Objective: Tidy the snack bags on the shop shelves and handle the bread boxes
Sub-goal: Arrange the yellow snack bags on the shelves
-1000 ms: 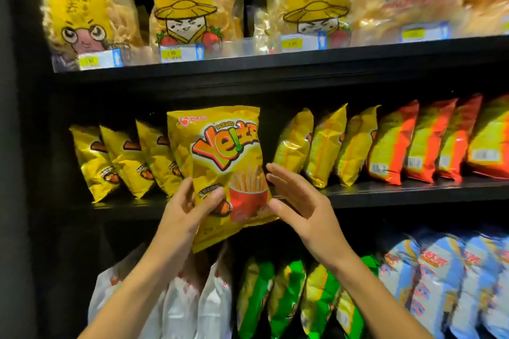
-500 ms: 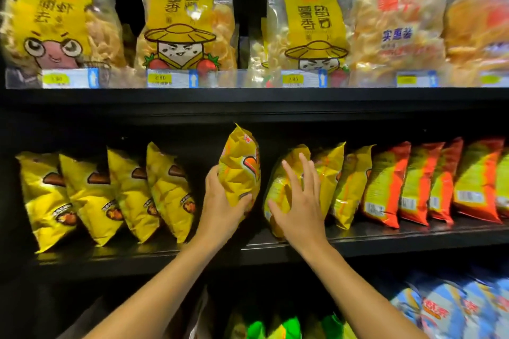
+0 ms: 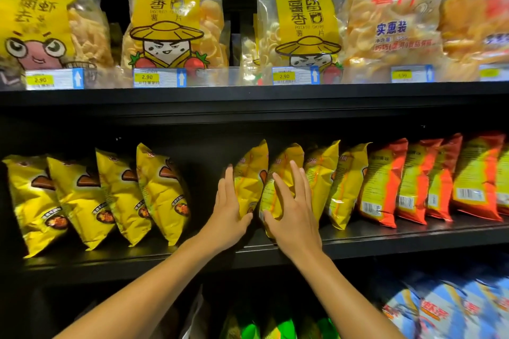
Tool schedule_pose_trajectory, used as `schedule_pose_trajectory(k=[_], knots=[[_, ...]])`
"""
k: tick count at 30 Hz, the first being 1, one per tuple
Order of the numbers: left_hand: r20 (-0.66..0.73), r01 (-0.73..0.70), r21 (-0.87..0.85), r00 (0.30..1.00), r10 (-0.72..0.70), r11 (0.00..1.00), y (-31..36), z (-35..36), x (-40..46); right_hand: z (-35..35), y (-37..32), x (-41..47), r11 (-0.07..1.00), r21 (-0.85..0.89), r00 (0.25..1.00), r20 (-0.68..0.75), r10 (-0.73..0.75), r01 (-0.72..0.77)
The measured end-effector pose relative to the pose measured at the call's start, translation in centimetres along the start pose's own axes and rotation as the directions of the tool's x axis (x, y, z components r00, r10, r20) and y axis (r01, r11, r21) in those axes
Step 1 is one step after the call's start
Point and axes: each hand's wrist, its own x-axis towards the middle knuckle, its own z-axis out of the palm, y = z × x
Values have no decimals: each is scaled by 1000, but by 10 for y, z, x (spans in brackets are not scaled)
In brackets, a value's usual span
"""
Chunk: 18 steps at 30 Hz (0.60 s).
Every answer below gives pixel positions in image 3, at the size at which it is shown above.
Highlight person's left hand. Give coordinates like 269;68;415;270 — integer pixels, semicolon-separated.
199;164;254;255

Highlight yellow snack bag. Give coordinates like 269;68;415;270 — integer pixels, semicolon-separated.
233;140;270;220
258;142;305;240
328;142;371;231
304;140;341;223

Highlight person's right hand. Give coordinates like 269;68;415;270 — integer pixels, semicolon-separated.
261;160;323;264

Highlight person's right forearm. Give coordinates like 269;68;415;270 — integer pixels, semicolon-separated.
298;247;407;339

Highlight large clear chip bags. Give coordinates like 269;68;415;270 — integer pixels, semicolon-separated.
0;0;509;90

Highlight person's left forearm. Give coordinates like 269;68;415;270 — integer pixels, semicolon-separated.
75;231;232;339

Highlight black metal shelf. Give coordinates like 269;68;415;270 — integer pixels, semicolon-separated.
0;0;509;339

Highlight row of yellow chip bags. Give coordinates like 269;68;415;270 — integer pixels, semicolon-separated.
2;142;192;258

